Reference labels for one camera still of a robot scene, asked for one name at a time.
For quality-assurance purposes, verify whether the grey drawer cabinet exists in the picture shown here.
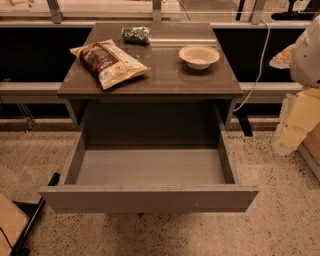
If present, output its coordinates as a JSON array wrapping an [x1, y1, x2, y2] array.
[[58, 23, 242, 123]]

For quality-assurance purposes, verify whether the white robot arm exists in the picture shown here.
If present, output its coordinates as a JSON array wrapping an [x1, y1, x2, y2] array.
[[269, 16, 320, 155]]

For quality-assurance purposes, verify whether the white paper bowl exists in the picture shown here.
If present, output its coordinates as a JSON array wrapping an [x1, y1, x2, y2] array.
[[179, 45, 220, 70]]

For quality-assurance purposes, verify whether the cardboard box right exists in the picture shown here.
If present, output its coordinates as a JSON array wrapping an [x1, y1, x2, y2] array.
[[299, 123, 320, 181]]

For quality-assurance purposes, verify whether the white cable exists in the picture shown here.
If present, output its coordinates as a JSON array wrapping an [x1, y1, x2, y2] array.
[[233, 20, 271, 113]]

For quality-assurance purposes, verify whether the black stand leg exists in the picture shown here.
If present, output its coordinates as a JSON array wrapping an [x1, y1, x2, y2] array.
[[9, 172, 61, 256]]

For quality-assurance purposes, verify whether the brown chip bag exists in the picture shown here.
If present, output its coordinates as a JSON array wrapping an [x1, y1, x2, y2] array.
[[70, 40, 150, 90]]

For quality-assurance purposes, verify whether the green snack bag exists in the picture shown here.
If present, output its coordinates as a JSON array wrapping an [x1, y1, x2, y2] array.
[[121, 26, 150, 44]]

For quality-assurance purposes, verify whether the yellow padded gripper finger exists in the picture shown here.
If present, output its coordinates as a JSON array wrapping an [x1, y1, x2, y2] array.
[[272, 88, 320, 155]]

